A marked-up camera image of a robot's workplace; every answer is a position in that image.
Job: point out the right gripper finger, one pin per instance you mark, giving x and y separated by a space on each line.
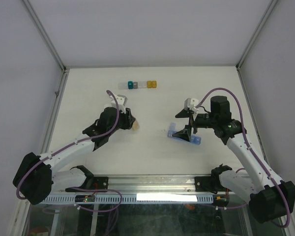
184 134
184 113

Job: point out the aluminium frame post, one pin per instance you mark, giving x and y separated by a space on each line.
43 33
262 22

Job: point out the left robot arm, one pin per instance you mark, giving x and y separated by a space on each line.
91 139

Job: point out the left aluminium frame post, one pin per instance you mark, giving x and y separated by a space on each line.
43 33

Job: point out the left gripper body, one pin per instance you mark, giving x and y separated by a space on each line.
123 121

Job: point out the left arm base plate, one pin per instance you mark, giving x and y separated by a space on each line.
91 184

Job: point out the aluminium front rail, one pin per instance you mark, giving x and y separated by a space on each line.
150 183

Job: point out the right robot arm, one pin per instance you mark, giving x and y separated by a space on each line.
267 195

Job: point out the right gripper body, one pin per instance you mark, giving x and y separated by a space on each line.
202 120

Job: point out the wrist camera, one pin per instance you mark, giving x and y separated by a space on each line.
191 104
119 102

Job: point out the grey slotted cable duct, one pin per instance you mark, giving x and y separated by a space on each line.
70 199

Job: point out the white cap pill bottle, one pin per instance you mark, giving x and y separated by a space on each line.
108 106

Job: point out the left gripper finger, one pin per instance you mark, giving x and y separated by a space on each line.
133 125
129 115

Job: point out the right aluminium frame post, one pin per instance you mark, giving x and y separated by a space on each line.
262 22

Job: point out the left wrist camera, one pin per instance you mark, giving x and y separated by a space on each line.
119 102

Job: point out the amber pill bottle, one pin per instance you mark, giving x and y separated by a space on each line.
138 126

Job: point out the blue weekly pill organizer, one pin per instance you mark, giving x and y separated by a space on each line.
195 140

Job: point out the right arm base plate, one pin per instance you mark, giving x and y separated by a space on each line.
209 184

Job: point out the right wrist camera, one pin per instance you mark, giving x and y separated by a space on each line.
191 104

